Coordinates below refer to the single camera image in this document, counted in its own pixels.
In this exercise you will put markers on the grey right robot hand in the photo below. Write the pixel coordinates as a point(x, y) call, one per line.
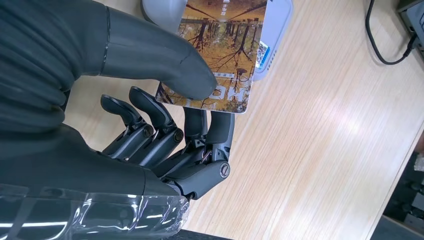
point(82, 172)

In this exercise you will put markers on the grey card reader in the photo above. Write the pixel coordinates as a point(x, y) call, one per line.
point(278, 20)

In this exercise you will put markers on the grey laptop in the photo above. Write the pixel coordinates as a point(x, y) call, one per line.
point(415, 20)

